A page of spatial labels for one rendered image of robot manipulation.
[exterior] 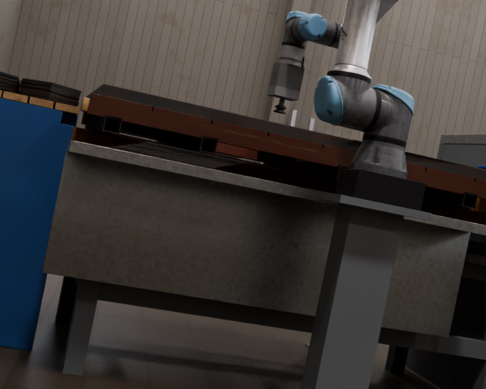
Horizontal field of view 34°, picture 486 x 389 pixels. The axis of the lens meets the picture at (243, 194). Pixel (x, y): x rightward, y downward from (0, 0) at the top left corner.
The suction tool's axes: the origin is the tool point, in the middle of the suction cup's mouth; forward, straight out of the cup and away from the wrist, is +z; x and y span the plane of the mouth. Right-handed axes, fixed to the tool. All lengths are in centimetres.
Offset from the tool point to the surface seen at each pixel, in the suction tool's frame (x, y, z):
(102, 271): 9, 47, 57
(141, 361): -25, 21, 90
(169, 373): -13, 15, 90
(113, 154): 25, 53, 23
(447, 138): -73, -109, -13
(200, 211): 11.2, 22.4, 34.6
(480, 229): 34, -58, 24
